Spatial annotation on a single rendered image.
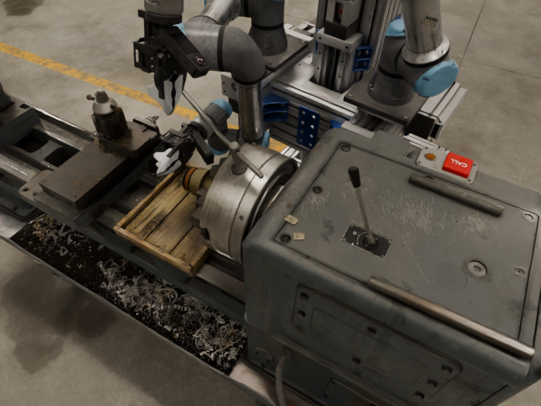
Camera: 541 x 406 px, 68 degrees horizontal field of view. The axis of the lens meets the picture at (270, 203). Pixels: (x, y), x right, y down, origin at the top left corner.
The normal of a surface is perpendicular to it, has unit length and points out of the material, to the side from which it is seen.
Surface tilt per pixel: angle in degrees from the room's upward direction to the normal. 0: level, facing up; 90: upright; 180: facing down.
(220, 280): 0
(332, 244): 0
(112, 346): 0
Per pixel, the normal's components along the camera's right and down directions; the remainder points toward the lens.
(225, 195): -0.29, -0.11
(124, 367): 0.02, -0.65
